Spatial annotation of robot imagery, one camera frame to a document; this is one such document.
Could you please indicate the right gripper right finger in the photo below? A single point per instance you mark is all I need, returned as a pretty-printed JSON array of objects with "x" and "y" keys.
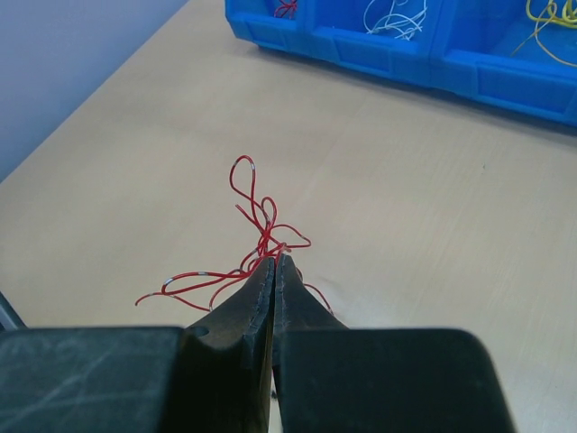
[{"x": 332, "y": 378}]

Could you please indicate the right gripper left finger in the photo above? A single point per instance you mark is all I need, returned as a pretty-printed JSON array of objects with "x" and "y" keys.
[{"x": 213, "y": 376}]

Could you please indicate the blue three-compartment bin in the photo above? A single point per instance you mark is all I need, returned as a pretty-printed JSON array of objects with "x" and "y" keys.
[{"x": 518, "y": 55}]

